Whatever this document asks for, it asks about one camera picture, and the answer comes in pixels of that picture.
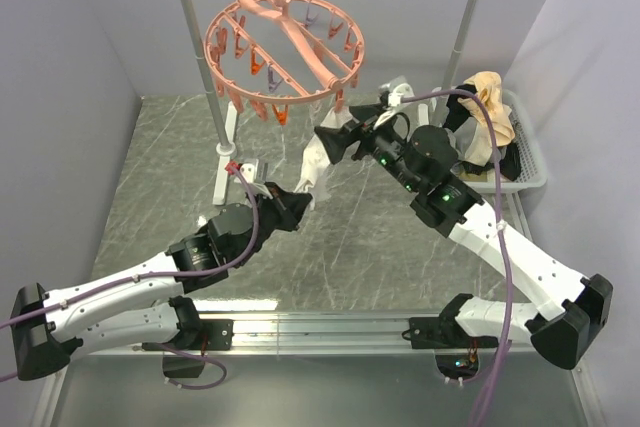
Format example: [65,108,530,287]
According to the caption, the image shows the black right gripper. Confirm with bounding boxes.
[315,103,422,193]

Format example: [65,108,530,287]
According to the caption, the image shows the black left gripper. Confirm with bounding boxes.
[233,181,313,267]

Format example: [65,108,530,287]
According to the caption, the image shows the cream underwear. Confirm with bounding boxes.
[294,108,352,211]

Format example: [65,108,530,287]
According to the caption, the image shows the black underwear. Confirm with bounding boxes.
[443,94,478,132]

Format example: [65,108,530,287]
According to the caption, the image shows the grey white underwear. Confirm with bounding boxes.
[445,117,493,167]

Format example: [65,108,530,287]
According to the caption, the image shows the beige underwear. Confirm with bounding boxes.
[463,71,515,147]

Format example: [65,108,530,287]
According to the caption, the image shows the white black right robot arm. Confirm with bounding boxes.
[314,105,613,370]

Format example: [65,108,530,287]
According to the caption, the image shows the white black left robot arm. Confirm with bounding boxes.
[2,182,313,381]

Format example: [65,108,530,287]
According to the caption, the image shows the pink round clip hanger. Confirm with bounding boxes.
[203,0,366,124]

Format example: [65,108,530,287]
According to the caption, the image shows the clothes pile in basket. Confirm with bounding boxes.
[461,142,522,182]

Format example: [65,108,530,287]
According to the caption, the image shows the white plastic laundry basket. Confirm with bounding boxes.
[428,85,549,194]

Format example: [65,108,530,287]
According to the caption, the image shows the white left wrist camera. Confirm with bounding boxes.
[225,159,271,197]

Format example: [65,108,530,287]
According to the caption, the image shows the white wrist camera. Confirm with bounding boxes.
[225,159,271,197]
[374,76,414,130]

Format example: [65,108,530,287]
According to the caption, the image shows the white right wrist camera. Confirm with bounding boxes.
[374,76,414,130]

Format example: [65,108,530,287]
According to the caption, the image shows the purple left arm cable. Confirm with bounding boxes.
[0,166,262,391]

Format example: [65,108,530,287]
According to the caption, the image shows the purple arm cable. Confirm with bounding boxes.
[0,166,262,391]
[394,89,514,427]

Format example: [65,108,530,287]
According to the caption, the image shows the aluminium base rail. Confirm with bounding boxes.
[89,311,541,358]

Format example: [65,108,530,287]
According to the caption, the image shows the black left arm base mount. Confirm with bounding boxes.
[142,296,235,381]

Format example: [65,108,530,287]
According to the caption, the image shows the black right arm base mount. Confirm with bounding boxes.
[402,292,506,383]

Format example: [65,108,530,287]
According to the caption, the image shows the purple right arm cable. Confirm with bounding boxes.
[394,89,514,427]

